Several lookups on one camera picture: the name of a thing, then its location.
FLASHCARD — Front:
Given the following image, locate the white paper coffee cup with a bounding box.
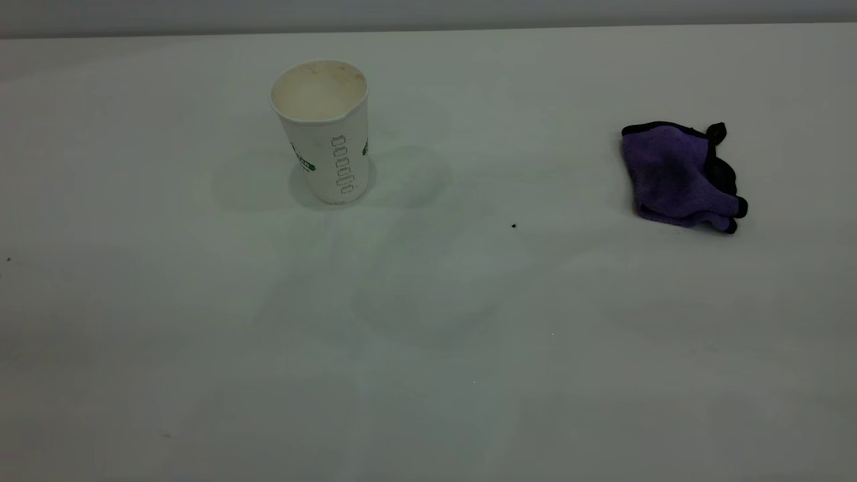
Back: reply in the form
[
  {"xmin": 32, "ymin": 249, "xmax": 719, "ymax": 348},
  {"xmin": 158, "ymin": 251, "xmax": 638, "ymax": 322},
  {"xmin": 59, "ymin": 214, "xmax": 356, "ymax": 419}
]
[{"xmin": 269, "ymin": 60, "xmax": 370, "ymax": 205}]

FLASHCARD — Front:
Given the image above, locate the purple microfiber cloth black trim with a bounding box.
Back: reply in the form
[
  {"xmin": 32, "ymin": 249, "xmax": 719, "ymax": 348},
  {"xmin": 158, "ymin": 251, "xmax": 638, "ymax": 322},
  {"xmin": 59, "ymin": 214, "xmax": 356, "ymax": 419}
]
[{"xmin": 621, "ymin": 121, "xmax": 749, "ymax": 234}]

